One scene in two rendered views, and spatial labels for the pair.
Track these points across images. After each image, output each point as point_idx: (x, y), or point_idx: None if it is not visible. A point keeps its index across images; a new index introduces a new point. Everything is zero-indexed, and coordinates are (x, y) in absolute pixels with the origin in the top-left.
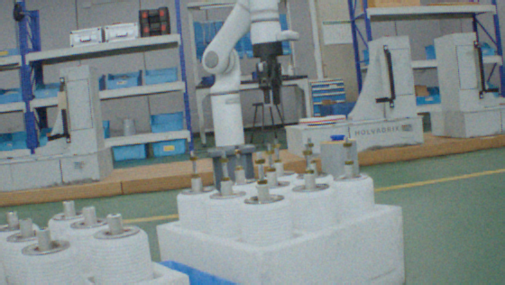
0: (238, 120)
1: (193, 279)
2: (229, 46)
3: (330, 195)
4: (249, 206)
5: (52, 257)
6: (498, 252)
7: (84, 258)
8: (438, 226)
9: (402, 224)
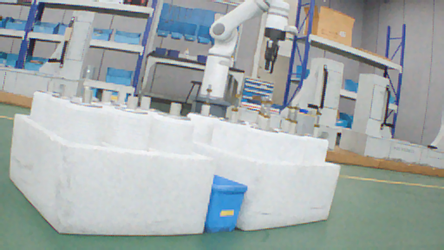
0: (224, 79)
1: None
2: (236, 23)
3: (304, 141)
4: (256, 130)
5: (140, 115)
6: (381, 217)
7: None
8: (344, 199)
9: None
